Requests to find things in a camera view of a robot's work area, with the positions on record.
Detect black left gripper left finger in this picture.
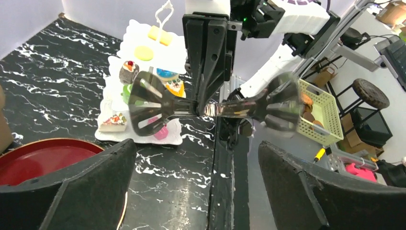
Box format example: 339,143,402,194
0,139,136,230

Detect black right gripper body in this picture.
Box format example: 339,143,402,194
182,12,238,83

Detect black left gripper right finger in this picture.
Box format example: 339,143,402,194
258,141,406,230

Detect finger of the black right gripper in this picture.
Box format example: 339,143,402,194
197,19,237,114
185,19,205,105

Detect orange square cake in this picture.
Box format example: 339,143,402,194
147,26,173,46

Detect white three-tier cake stand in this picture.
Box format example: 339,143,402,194
95,1,187,145

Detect blue frosted donut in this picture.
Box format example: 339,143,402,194
156,68,179,81

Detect green round macaron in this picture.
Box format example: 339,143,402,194
134,46,154,61

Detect yellow triangular cake slice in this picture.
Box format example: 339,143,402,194
165,79,186,98

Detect white triangular cake slice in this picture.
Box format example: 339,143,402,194
99,112,127,132

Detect strawberry cupcake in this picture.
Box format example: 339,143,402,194
119,60,140,84

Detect black tongs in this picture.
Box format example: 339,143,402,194
128,71,304,137

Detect pink rectangular cake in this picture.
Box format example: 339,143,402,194
148,116,169,140

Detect green cube cake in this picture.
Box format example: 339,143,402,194
121,84,133,104

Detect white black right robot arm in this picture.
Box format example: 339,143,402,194
182,0,340,115

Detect round red tray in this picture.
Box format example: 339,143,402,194
0,138,103,186

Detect pink plastic object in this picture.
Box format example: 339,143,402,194
345,163,377,183

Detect brown cardboard box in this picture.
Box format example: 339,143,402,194
338,114,384,156

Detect pale yellow plastic basket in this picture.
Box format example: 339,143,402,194
297,79,344,146

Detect tan plastic toolbox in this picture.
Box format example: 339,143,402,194
0,87,14,153

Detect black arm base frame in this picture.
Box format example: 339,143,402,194
207,118,250,230

